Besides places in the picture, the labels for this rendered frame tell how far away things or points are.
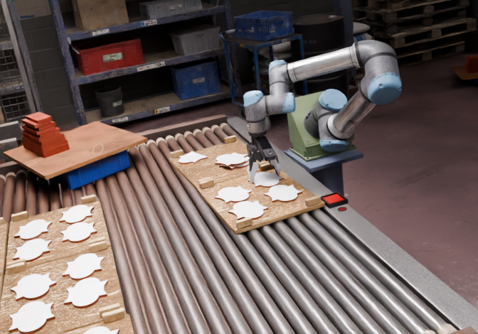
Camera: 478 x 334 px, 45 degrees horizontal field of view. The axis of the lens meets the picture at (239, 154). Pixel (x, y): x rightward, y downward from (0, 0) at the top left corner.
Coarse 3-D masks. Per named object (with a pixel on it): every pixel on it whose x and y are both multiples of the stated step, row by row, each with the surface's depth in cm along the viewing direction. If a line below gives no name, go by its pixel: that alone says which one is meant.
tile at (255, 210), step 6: (240, 204) 213; (246, 204) 212; (252, 204) 212; (258, 204) 211; (234, 210) 209; (240, 210) 208; (246, 210) 208; (252, 210) 207; (258, 210) 206; (264, 210) 207; (240, 216) 204; (246, 216) 204; (252, 216) 203; (258, 216) 202
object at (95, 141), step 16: (80, 128) 296; (96, 128) 292; (112, 128) 289; (80, 144) 271; (96, 144) 268; (112, 144) 265; (128, 144) 262; (16, 160) 263; (32, 160) 260; (48, 160) 257; (64, 160) 254; (80, 160) 252; (96, 160) 253; (48, 176) 241
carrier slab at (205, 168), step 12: (228, 144) 275; (240, 144) 273; (216, 156) 263; (180, 168) 255; (192, 168) 253; (204, 168) 252; (216, 168) 250; (228, 168) 248; (240, 168) 246; (192, 180) 242; (216, 180) 238; (228, 180) 238
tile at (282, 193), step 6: (276, 186) 223; (282, 186) 222; (288, 186) 222; (270, 192) 219; (276, 192) 218; (282, 192) 218; (288, 192) 217; (294, 192) 216; (300, 192) 216; (276, 198) 213; (282, 198) 213; (288, 198) 212; (294, 198) 212
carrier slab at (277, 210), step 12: (240, 180) 235; (288, 180) 229; (204, 192) 229; (216, 192) 228; (264, 192) 222; (216, 204) 218; (228, 204) 216; (264, 204) 212; (276, 204) 211; (288, 204) 210; (300, 204) 209; (324, 204) 208; (228, 216) 207; (264, 216) 204; (276, 216) 202; (288, 216) 203; (252, 228) 199
